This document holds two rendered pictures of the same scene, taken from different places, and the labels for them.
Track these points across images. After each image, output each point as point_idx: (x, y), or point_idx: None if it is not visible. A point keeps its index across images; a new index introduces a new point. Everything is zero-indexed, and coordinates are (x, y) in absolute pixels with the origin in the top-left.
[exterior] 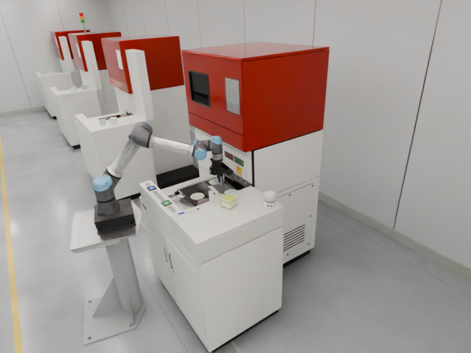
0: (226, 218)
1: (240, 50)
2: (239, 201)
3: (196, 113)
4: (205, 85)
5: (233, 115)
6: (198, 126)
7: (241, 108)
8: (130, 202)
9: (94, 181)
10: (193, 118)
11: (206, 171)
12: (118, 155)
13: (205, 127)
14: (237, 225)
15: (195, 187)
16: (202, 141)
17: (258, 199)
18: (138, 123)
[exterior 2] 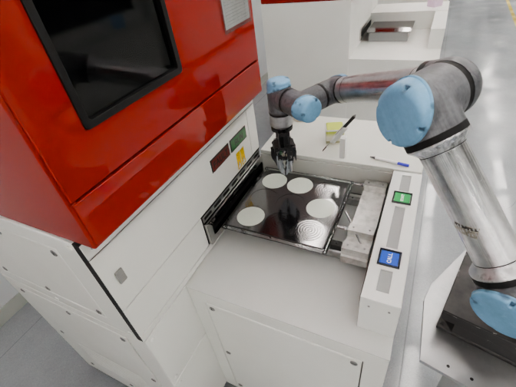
0: (360, 130)
1: None
2: (312, 140)
3: (128, 153)
4: (138, 4)
5: (239, 31)
6: (149, 186)
7: (249, 1)
8: (455, 289)
9: None
10: (114, 195)
11: (174, 298)
12: (498, 202)
13: (173, 155)
14: (363, 120)
15: (292, 228)
16: (299, 91)
17: (292, 130)
18: (431, 78)
